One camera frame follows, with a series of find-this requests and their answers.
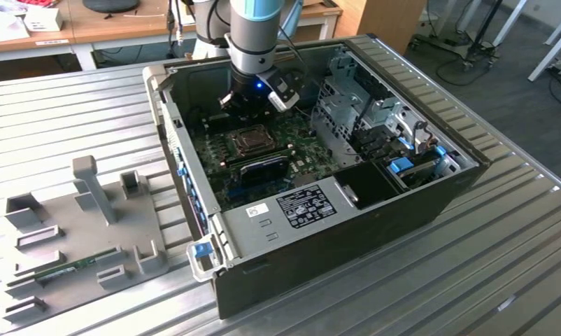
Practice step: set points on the blue drive clip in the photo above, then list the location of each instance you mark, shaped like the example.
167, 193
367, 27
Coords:
442, 152

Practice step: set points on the black wheeled stand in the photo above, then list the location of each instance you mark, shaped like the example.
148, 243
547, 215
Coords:
480, 31

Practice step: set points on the small black camera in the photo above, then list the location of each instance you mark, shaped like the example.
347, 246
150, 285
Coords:
227, 99

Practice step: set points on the green RAM stick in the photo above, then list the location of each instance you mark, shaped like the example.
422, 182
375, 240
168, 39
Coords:
262, 158
66, 269

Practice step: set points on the grey parts rack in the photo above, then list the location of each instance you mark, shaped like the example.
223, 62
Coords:
75, 241

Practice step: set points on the green motherboard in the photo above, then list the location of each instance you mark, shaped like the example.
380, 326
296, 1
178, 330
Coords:
312, 157

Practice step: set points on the red objects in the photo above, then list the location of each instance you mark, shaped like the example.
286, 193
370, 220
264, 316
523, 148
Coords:
38, 2

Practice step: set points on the CPU with silver top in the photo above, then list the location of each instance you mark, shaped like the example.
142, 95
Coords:
254, 140

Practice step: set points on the white plastic bag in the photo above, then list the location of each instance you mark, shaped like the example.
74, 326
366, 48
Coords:
1, 26

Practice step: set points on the white table leg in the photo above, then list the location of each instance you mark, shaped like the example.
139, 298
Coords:
508, 24
555, 52

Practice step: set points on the metal drive cage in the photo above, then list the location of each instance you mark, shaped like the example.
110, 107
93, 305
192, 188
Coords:
339, 105

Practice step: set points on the graphics card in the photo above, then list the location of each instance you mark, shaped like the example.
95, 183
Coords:
264, 173

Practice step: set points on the wooden cabinet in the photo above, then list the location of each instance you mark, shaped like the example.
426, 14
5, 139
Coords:
387, 21

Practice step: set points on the blue case latch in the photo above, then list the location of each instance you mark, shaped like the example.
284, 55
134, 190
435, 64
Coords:
200, 252

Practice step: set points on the blue expansion slot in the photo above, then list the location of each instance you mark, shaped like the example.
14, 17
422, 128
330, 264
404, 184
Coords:
238, 193

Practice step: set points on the wooden desk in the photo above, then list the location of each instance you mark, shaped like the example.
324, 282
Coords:
122, 24

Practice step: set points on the metal locking lever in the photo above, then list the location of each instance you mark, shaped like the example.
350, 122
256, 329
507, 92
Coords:
227, 130

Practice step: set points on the blue disk carrier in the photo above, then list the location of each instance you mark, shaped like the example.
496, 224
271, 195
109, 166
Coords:
402, 166

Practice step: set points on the white grey webcam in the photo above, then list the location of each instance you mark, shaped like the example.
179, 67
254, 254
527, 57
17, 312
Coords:
283, 92

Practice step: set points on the open black PC case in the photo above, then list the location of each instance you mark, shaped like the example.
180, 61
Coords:
331, 266

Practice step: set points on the CPU socket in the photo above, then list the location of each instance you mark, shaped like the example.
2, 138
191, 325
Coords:
240, 150

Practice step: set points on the grey power supply unit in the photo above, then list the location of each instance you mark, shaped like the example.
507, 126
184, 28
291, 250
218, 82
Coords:
256, 231

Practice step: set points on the dark round object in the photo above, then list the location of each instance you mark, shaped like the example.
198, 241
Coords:
111, 4

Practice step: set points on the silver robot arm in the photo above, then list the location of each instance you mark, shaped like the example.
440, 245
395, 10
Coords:
252, 35

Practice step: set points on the white cardboard box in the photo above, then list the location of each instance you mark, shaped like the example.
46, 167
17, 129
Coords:
45, 19

